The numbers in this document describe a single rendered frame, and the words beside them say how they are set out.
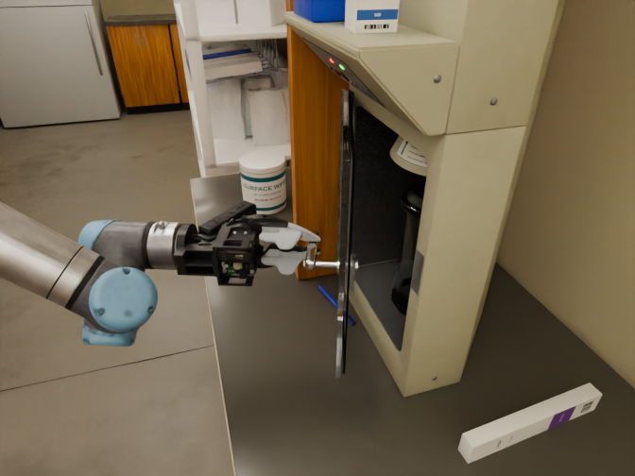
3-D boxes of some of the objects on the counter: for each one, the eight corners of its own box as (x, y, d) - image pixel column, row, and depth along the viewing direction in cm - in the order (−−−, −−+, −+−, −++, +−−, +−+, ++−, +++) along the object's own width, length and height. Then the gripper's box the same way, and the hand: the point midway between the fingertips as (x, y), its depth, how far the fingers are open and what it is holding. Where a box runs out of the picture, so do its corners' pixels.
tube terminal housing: (437, 266, 109) (512, -145, 67) (525, 365, 83) (737, -205, 41) (341, 285, 103) (357, -154, 61) (403, 399, 77) (506, -232, 35)
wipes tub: (281, 192, 142) (279, 147, 134) (291, 212, 132) (289, 164, 124) (240, 197, 139) (235, 152, 131) (247, 218, 128) (242, 170, 120)
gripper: (179, 291, 68) (317, 297, 67) (167, 236, 63) (317, 241, 62) (195, 259, 76) (320, 263, 75) (185, 207, 70) (321, 211, 69)
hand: (312, 243), depth 71 cm, fingers closed, pressing on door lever
